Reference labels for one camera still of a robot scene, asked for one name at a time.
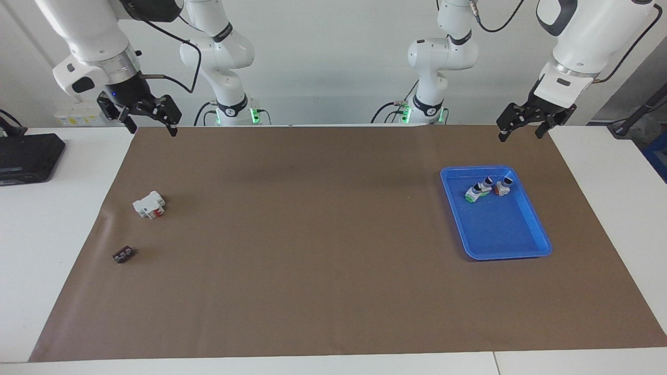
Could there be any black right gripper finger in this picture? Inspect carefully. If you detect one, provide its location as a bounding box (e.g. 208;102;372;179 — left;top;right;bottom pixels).
97;94;138;135
151;95;183;138

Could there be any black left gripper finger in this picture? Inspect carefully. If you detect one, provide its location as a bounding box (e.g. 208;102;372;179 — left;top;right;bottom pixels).
535;107;577;140
496;103;528;143

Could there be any black tripod stand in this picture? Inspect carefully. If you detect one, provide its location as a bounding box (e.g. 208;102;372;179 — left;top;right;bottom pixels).
607;83;667;139

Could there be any white circuit breaker red lever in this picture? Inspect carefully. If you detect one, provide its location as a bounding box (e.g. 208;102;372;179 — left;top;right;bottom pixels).
132;191;167;220

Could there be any black box device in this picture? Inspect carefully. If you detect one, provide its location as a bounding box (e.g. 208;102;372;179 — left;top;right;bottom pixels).
0;133;67;186

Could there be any blue crate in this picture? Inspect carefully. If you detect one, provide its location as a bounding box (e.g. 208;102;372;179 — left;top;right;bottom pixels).
642;142;667;184

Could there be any blue plastic tray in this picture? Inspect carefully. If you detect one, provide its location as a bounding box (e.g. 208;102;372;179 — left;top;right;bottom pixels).
440;165;553;261

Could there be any brown paper table mat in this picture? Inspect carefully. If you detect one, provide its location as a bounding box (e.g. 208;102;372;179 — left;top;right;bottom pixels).
29;124;667;363

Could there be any black right base cable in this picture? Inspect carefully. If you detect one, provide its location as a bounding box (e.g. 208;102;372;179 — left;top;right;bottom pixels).
193;101;215;127

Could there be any black base cable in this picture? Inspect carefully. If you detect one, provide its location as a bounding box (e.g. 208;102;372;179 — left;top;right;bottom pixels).
193;101;215;127
370;78;420;124

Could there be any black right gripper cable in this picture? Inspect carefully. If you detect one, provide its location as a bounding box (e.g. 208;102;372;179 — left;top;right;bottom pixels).
138;21;203;94

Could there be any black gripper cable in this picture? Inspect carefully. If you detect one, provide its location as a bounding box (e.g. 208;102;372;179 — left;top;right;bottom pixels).
469;0;662;84
138;21;203;94

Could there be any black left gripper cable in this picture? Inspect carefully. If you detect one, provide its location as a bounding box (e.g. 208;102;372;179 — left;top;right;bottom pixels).
469;0;662;84

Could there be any black cable bundle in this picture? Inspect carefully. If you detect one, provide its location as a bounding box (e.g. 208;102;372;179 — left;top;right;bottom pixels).
0;109;28;137

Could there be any black left base cable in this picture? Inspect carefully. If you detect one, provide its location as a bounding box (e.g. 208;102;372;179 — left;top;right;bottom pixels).
370;78;420;124

